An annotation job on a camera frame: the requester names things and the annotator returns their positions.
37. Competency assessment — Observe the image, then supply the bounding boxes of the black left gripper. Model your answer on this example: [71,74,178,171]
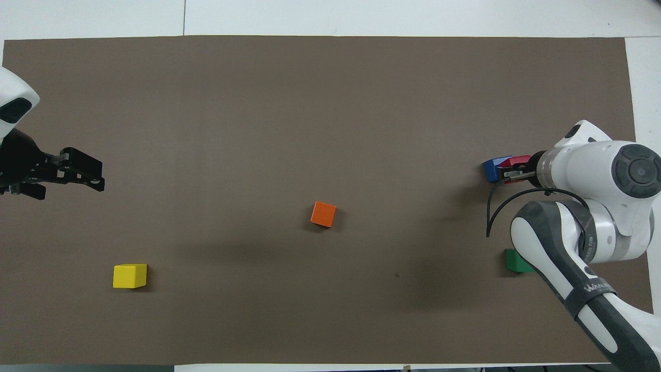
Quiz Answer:
[0,129,106,201]

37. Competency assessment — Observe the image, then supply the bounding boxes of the orange cube block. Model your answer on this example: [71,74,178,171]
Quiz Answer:
[310,201,337,227]

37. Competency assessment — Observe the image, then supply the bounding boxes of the blue cube block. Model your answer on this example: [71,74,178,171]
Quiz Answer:
[483,157,513,182]

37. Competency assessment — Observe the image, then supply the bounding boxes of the green cube block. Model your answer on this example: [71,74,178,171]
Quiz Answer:
[505,249,536,273]

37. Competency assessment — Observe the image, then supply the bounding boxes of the black right arm gripper cable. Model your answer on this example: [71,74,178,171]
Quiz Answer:
[485,183,590,238]

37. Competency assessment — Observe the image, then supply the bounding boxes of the brown table mat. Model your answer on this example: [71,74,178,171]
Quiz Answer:
[0,35,649,365]

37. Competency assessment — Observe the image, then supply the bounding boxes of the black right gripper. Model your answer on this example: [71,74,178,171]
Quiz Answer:
[500,151,543,186]

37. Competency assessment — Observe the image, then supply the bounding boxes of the yellow cube block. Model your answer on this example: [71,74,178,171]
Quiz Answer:
[113,264,148,289]

